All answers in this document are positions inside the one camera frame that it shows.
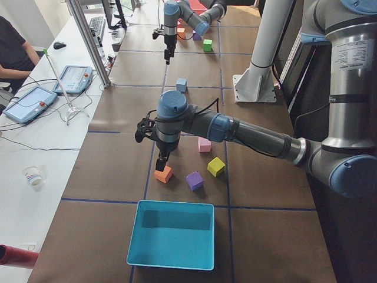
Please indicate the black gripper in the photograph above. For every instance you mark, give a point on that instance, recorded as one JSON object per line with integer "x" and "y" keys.
{"x": 166, "y": 147}
{"x": 169, "y": 42}

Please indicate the light blue block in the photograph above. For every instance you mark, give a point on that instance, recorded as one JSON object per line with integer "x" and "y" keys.
{"x": 181, "y": 85}

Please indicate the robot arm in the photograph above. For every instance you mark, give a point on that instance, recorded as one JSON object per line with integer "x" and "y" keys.
{"x": 344, "y": 161}
{"x": 200, "y": 23}

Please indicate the orange foam block left side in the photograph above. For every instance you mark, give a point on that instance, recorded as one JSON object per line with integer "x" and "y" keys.
{"x": 165, "y": 175}

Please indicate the orange foam block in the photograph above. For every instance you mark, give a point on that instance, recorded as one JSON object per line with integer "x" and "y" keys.
{"x": 165, "y": 175}
{"x": 181, "y": 33}

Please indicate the orange foam block right side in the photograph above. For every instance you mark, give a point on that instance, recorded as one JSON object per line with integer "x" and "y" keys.
{"x": 181, "y": 33}

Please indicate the purple foam block right side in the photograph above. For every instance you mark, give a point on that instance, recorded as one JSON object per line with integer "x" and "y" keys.
{"x": 196, "y": 36}

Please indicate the purple foam block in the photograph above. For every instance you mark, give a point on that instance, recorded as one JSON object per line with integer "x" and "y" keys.
{"x": 196, "y": 36}
{"x": 194, "y": 180}

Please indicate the purple foam block left side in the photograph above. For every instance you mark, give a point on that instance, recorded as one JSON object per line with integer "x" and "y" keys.
{"x": 194, "y": 180}

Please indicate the green foam block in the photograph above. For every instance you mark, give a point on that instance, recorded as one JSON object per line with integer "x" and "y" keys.
{"x": 207, "y": 45}

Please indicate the pink foam block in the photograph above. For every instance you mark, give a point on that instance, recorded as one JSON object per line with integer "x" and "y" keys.
{"x": 204, "y": 145}

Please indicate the yellow foam block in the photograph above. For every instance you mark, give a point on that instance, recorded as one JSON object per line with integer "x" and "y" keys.
{"x": 216, "y": 166}

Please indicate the pink plastic tray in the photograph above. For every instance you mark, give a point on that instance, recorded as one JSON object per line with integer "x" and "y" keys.
{"x": 197, "y": 7}

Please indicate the black monitor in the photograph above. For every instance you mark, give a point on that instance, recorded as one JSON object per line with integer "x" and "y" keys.
{"x": 114, "y": 14}

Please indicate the black keyboard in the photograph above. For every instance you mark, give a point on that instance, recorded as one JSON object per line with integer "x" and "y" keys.
{"x": 97, "y": 25}

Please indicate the teal plastic bin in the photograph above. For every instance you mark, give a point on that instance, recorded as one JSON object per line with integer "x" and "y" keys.
{"x": 179, "y": 235}

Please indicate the far teach pendant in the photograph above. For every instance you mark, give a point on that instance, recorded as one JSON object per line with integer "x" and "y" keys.
{"x": 76, "y": 79}

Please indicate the teach pendant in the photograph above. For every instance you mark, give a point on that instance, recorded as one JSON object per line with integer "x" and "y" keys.
{"x": 76, "y": 79}
{"x": 30, "y": 105}

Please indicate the metal rod stand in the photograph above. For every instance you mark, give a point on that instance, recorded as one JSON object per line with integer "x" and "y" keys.
{"x": 72, "y": 110}

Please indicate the black computer mouse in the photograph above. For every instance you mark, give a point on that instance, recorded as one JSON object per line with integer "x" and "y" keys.
{"x": 59, "y": 45}

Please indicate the paper cup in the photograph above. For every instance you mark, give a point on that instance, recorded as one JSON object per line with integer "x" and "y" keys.
{"x": 33, "y": 177}

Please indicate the near teach pendant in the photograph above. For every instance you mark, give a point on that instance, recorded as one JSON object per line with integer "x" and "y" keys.
{"x": 30, "y": 105}

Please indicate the seated person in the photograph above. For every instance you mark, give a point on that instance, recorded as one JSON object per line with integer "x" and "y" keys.
{"x": 18, "y": 57}

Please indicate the red cylinder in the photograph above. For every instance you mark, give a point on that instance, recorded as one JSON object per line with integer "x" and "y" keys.
{"x": 16, "y": 257}

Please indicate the aluminium frame post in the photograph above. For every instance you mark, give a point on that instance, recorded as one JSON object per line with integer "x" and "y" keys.
{"x": 89, "y": 42}

